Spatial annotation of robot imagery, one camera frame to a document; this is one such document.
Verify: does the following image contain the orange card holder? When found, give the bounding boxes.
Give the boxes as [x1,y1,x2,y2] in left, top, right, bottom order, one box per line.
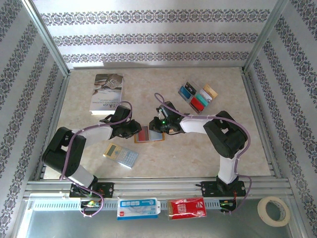
[133,125,166,144]

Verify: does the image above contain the red credit card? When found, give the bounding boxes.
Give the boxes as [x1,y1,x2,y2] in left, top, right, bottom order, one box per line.
[137,125,150,142]
[192,97,206,112]

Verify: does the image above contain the blue credit card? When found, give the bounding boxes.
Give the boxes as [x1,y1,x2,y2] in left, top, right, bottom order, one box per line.
[178,85,194,101]

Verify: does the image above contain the teal credit card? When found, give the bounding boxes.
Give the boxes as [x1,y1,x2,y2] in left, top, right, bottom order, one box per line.
[195,93,211,106]

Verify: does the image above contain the black credit card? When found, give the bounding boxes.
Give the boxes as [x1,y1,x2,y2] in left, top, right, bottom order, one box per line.
[185,81,196,96]

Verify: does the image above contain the clear plastic card organiser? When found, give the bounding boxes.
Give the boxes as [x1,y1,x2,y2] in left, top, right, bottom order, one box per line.
[177,81,218,115]

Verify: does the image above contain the white credit card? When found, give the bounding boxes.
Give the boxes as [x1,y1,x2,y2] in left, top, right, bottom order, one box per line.
[199,88,213,102]

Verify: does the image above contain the gold credit card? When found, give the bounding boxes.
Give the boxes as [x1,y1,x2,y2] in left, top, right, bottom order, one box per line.
[203,84,218,99]

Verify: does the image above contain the gold and silver calculator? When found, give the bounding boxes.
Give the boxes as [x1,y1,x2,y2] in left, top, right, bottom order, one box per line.
[103,143,139,169]

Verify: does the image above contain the paperback book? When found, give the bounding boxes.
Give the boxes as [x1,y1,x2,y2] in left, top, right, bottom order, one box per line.
[89,73,124,116]

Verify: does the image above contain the blue and white packet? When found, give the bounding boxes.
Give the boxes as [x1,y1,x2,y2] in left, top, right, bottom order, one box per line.
[116,197,161,221]

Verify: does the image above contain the small circuit board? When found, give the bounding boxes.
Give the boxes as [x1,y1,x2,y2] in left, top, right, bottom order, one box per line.
[219,199,237,209]
[80,200,101,208]

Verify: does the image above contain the red packet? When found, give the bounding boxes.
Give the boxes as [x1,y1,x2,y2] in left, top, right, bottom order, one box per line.
[167,197,207,221]

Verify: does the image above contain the masking tape roll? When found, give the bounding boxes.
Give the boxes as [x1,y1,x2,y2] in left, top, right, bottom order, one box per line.
[257,196,291,228]

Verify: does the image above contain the aluminium mounting rail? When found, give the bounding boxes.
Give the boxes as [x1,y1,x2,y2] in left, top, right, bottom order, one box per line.
[23,177,290,199]

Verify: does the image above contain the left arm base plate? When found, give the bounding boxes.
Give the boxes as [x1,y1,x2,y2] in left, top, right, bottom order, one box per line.
[69,182,114,199]

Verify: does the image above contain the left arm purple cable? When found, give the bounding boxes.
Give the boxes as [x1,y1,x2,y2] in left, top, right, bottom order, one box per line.
[60,100,133,218]

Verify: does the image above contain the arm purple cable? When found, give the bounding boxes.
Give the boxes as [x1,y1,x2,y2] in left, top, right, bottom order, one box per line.
[60,100,133,218]
[154,93,253,215]

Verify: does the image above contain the aluminium side rail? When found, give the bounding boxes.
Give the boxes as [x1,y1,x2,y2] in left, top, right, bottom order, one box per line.
[34,71,71,180]
[240,68,283,179]

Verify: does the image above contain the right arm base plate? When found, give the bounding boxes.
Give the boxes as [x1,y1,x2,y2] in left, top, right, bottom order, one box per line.
[200,180,247,198]

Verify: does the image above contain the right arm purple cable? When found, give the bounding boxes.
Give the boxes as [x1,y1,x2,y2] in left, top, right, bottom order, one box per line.
[154,93,253,215]

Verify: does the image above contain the white perforated cable duct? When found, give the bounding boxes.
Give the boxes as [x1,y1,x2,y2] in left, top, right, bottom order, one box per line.
[32,199,238,211]

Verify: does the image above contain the aluminium frame post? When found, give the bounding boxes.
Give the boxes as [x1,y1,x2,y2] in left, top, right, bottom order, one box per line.
[242,0,293,74]
[21,0,70,76]

